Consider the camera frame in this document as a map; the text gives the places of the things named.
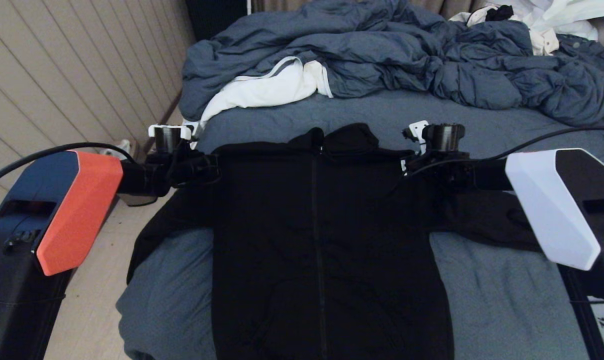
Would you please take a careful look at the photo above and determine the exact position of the black zip hoodie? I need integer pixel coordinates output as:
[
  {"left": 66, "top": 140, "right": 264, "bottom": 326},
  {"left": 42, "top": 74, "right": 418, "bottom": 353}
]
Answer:
[{"left": 127, "top": 123, "right": 543, "bottom": 360}]

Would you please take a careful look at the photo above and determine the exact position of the white clothes pile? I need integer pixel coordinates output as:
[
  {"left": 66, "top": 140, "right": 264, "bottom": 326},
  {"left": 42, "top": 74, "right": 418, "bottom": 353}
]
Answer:
[{"left": 449, "top": 0, "right": 604, "bottom": 43}]

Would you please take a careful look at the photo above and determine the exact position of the blue bed sheet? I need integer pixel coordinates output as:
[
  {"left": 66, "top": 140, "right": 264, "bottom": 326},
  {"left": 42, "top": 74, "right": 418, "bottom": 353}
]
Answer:
[{"left": 116, "top": 90, "right": 604, "bottom": 360}]

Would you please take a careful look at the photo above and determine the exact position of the rumpled blue duvet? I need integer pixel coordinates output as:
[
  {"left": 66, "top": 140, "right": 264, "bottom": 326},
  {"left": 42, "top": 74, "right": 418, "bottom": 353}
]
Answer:
[{"left": 179, "top": 0, "right": 604, "bottom": 127}]

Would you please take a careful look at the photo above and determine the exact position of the black furniture piece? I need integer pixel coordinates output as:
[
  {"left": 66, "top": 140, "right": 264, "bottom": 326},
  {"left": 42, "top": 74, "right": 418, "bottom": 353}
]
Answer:
[{"left": 184, "top": 0, "right": 250, "bottom": 43}]

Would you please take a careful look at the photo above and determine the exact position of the cream garment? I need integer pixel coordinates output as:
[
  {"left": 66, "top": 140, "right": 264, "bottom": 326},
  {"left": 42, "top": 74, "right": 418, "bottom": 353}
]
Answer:
[{"left": 529, "top": 29, "right": 559, "bottom": 57}]

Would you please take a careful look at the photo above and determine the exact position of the beige curtain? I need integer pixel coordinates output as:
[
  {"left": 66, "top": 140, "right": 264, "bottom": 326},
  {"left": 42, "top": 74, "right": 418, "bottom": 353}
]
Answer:
[{"left": 252, "top": 0, "right": 488, "bottom": 22}]

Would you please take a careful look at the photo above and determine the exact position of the small black garment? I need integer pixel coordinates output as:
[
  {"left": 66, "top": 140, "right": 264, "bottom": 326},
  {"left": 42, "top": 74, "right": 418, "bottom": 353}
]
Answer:
[{"left": 484, "top": 6, "right": 515, "bottom": 23}]

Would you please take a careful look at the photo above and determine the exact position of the blue denim garment with buttons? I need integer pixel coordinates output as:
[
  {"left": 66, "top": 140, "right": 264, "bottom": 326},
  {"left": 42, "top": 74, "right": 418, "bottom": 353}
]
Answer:
[{"left": 556, "top": 34, "right": 604, "bottom": 81}]

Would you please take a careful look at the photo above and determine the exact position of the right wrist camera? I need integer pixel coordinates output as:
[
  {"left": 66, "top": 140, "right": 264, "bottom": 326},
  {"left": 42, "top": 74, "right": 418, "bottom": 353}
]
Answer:
[{"left": 402, "top": 120, "right": 467, "bottom": 157}]

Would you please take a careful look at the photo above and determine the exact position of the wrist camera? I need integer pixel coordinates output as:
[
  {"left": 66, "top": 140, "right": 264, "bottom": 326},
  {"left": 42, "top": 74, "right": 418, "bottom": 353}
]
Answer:
[
  {"left": 148, "top": 124, "right": 199, "bottom": 155},
  {"left": 402, "top": 120, "right": 467, "bottom": 157}
]

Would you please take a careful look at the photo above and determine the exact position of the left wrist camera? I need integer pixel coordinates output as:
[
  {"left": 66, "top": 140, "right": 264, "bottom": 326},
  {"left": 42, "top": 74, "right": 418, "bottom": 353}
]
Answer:
[{"left": 148, "top": 124, "right": 199, "bottom": 155}]

